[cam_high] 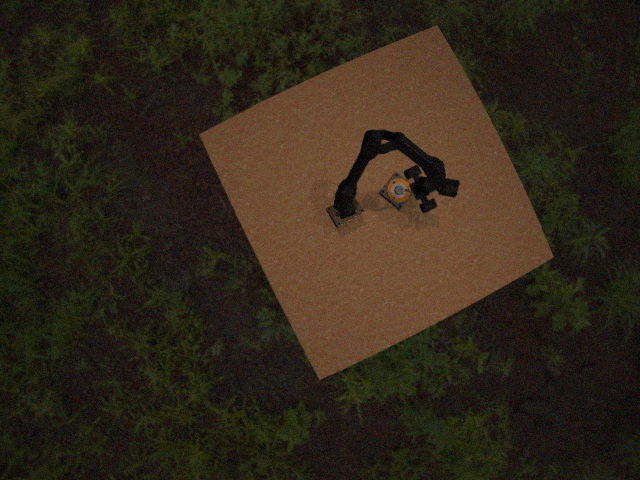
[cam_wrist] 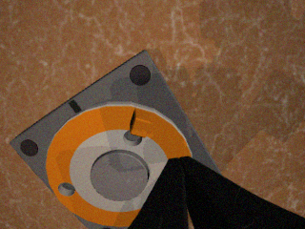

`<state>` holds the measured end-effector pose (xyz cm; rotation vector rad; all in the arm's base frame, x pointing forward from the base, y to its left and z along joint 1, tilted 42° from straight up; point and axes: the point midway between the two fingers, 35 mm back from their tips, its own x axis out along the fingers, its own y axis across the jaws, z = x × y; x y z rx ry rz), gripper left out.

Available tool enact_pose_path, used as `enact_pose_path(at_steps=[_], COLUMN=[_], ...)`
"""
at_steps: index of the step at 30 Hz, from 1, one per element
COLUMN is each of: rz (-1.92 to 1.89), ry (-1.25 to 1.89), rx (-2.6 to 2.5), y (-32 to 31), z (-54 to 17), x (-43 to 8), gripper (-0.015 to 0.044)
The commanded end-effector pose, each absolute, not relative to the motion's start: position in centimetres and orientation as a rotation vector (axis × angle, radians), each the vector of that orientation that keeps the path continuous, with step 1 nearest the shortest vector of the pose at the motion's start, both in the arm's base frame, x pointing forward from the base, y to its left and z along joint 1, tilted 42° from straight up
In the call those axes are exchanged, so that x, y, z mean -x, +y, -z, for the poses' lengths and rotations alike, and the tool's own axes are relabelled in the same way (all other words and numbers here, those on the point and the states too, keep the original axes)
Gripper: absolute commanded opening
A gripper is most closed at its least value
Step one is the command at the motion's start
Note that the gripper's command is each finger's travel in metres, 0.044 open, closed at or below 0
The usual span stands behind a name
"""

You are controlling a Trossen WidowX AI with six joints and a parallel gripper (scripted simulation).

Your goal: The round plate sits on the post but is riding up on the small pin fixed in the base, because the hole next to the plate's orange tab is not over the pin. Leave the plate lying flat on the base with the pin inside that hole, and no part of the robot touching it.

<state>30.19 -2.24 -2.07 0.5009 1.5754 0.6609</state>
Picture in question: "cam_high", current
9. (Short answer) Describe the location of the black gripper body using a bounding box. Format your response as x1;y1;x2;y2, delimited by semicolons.
404;165;438;213

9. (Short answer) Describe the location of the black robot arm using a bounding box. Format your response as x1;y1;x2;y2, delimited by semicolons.
333;129;460;219

